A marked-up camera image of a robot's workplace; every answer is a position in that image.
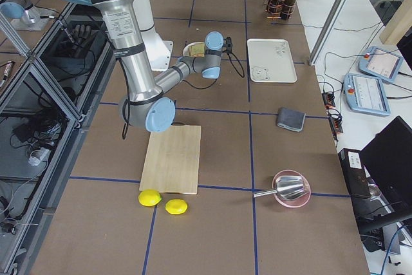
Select bread slice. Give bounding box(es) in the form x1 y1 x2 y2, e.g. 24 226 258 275
188 43 205 57

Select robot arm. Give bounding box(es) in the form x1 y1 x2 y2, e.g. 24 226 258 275
67 0 225 132
1 0 41 26

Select cream bear tray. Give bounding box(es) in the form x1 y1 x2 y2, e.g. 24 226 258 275
247 39 297 83

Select wooden cutting board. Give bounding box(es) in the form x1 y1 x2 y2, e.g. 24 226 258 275
139 125 201 194

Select white round plate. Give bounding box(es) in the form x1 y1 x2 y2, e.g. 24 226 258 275
182 42 205 57

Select grey folded cloth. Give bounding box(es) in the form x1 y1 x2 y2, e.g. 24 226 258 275
276 107 306 132

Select yellow lemon half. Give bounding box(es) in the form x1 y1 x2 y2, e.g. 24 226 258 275
165 199 188 215

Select pink bowl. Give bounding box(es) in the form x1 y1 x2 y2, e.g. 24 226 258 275
272 170 311 208

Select teach pendant near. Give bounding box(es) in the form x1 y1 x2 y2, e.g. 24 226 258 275
343 73 391 117

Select teach pendant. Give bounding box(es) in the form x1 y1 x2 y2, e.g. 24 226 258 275
343 73 391 117
358 46 404 84

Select teach pendant far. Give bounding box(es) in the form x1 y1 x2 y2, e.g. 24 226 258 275
358 46 404 84

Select black monitor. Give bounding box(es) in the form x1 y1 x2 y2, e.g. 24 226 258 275
360 116 411 205

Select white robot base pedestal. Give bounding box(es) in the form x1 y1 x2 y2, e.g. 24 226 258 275
133 0 174 71

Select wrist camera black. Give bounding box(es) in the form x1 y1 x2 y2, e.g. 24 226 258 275
222 37 233 54

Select copper wire bottle rack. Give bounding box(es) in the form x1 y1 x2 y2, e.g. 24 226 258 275
265 0 295 20

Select aluminium frame post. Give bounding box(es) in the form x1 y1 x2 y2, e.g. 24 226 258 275
308 0 347 66

